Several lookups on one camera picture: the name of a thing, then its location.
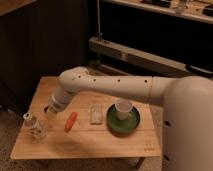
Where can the cream yellow gripper block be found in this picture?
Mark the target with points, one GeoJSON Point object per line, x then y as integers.
{"type": "Point", "coordinates": [50, 113]}

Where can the clear plastic bottle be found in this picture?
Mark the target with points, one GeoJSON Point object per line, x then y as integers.
{"type": "Point", "coordinates": [34, 126]}

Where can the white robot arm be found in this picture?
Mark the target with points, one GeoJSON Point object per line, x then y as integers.
{"type": "Point", "coordinates": [187, 102]}

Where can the orange carrot toy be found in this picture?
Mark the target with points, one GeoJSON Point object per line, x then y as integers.
{"type": "Point", "coordinates": [70, 121]}

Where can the wooden low table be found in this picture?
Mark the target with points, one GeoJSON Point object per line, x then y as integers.
{"type": "Point", "coordinates": [84, 140]}

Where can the green round plate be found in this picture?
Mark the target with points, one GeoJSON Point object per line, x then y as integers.
{"type": "Point", "coordinates": [125, 126]}

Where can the white plastic cup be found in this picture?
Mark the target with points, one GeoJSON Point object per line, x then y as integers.
{"type": "Point", "coordinates": [123, 107]}

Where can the vertical metal rod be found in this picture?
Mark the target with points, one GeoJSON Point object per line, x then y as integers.
{"type": "Point", "coordinates": [99, 34]}

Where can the grey metal shelf beam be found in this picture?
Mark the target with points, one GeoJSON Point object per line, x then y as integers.
{"type": "Point", "coordinates": [145, 60]}

